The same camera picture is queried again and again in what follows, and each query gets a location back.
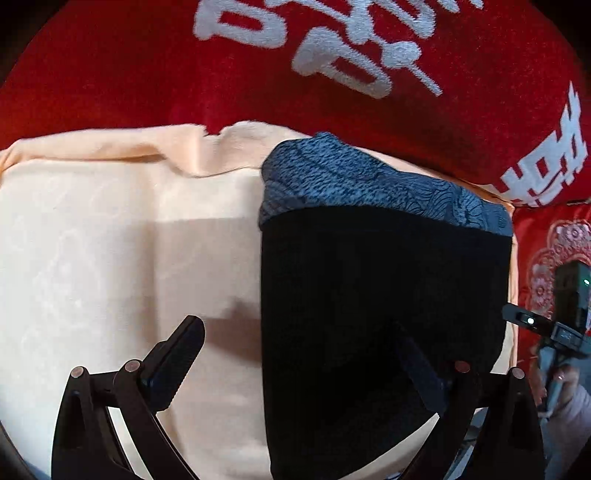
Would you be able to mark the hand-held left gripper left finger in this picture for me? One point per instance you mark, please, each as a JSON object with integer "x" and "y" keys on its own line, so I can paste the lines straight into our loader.
{"x": 178, "y": 364}

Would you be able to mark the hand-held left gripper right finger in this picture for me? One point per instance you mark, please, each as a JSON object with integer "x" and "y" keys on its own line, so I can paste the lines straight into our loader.
{"x": 422, "y": 374}

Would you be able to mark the black pants blue patterned waistband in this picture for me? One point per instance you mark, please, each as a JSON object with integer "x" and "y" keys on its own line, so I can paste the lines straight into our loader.
{"x": 369, "y": 277}

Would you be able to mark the person's right hand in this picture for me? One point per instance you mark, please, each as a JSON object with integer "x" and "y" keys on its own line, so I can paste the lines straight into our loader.
{"x": 575, "y": 406}

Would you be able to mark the red floral patterned cloth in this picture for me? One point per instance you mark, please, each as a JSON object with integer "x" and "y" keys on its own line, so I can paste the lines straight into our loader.
{"x": 535, "y": 249}

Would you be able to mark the peach cloth sheet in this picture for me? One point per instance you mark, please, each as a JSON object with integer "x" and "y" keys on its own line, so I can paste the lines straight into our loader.
{"x": 92, "y": 230}

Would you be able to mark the red blanket with white print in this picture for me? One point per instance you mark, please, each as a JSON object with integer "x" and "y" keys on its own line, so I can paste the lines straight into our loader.
{"x": 138, "y": 69}

